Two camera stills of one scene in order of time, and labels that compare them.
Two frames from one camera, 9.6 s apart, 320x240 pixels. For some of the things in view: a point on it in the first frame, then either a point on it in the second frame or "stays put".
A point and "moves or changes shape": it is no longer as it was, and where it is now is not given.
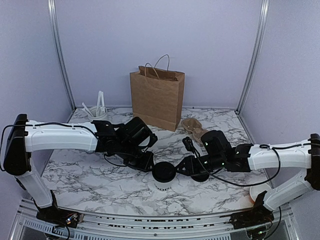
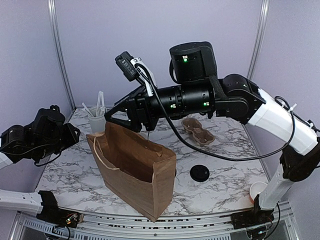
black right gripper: x=191 y=169 to x=137 y=103
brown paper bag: x=157 y=95 moves or changes shape
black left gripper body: x=130 y=157 to x=53 y=146
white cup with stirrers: x=99 y=112 stays put
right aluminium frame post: x=255 y=56 stays put
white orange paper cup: x=255 y=190 stays put
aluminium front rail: x=280 y=225 stays put
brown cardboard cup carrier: x=193 y=126 stays put
